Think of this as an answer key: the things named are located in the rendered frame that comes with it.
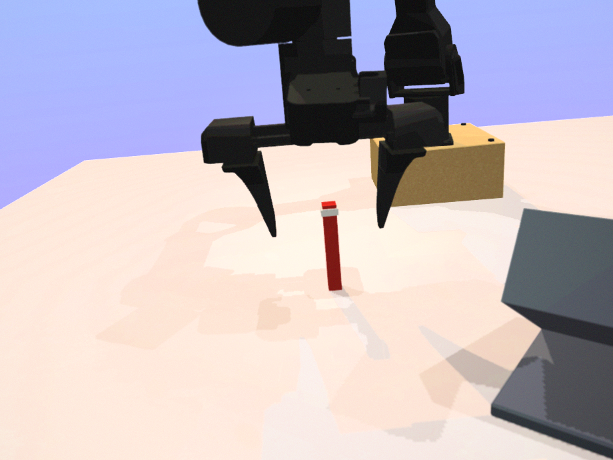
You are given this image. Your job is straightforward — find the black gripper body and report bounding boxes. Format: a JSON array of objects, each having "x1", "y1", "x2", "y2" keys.
[{"x1": 201, "y1": 38, "x2": 444, "y2": 165}]

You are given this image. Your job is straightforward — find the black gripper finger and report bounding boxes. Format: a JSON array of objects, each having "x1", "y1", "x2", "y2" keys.
[
  {"x1": 376, "y1": 140, "x2": 427, "y2": 229},
  {"x1": 221, "y1": 150, "x2": 277, "y2": 237}
]

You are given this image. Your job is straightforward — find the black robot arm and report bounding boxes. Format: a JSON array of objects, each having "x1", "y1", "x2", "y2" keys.
[{"x1": 197, "y1": 0, "x2": 465, "y2": 147}]

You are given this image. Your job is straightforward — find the grey sloped panel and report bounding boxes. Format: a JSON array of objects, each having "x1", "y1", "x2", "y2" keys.
[{"x1": 490, "y1": 208, "x2": 613, "y2": 460}]

